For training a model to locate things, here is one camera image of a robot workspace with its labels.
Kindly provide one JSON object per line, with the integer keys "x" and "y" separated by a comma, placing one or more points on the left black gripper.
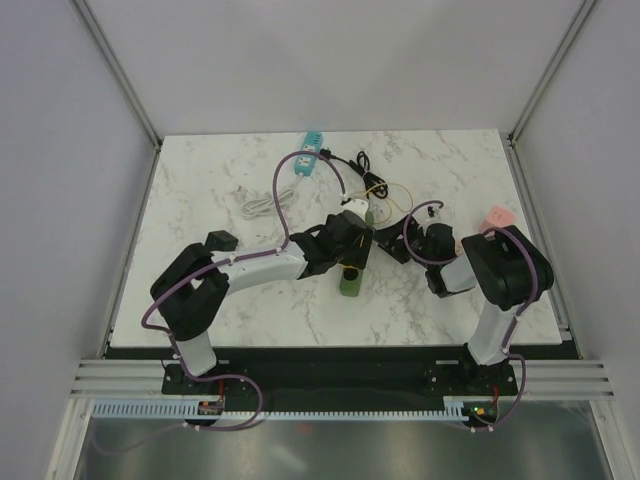
{"x": 359, "y": 255}

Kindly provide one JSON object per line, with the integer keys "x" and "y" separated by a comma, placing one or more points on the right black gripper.
{"x": 386, "y": 236}

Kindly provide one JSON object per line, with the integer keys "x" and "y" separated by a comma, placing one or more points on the green power strip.
{"x": 352, "y": 282}

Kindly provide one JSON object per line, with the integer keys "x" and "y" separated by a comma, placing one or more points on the teal power strip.
{"x": 310, "y": 148}

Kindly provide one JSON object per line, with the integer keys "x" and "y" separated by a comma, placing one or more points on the black cube plug adapter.
{"x": 222, "y": 241}

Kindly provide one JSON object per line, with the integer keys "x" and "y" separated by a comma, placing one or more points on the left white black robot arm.
{"x": 190, "y": 292}

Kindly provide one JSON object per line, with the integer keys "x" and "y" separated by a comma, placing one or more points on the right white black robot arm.
{"x": 509, "y": 270}

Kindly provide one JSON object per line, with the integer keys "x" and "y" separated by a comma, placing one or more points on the pink cube socket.
{"x": 497, "y": 217}

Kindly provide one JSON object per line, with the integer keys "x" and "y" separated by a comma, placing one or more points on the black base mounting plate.
{"x": 344, "y": 379}

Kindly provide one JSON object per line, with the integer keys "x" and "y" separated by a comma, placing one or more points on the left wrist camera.
{"x": 357, "y": 206}

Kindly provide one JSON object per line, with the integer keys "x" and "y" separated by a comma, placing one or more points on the right aluminium frame post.
{"x": 570, "y": 36}

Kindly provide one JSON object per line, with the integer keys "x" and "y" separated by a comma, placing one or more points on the aluminium frame post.
{"x": 109, "y": 57}
{"x": 570, "y": 36}

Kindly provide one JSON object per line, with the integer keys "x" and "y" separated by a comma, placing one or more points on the white slotted cable duct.
{"x": 194, "y": 410}

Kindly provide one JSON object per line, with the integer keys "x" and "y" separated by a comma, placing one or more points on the left aluminium frame post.
{"x": 109, "y": 57}

